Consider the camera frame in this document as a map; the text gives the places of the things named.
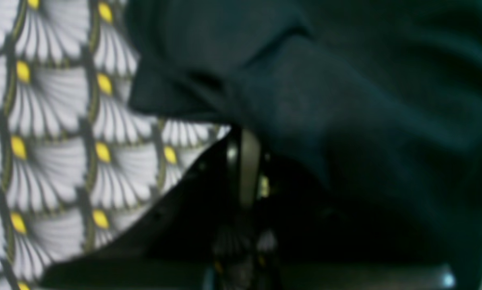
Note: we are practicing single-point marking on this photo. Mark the fan-patterned tablecloth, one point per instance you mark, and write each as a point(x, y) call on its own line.
point(77, 168)

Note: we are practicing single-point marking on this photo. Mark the dark navy T-shirt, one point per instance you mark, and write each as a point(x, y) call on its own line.
point(380, 99)

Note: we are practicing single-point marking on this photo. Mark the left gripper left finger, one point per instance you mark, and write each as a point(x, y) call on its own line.
point(169, 248)

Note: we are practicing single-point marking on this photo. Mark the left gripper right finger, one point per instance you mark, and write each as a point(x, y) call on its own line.
point(306, 241)

